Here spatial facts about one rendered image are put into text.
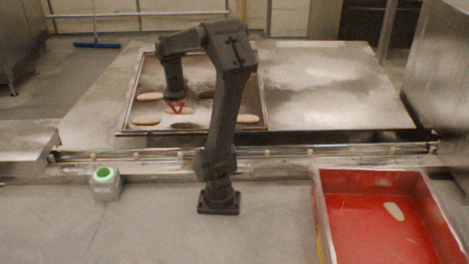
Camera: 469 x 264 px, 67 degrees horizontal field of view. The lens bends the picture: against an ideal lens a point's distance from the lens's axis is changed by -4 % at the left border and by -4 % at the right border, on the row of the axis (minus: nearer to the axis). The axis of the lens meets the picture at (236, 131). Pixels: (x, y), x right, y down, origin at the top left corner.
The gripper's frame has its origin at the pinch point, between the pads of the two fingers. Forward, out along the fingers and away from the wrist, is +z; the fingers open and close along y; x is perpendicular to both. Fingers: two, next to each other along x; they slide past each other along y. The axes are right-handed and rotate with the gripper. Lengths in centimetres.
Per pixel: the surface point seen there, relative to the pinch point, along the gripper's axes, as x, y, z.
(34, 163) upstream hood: -38.6, 27.7, -0.1
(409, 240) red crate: 68, 43, 6
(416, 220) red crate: 72, 36, 7
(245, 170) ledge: 23.8, 21.6, 5.3
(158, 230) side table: 1.7, 43.5, 6.3
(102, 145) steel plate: -27.4, 7.2, 12.0
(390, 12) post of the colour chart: 89, -73, -5
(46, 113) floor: -152, -130, 117
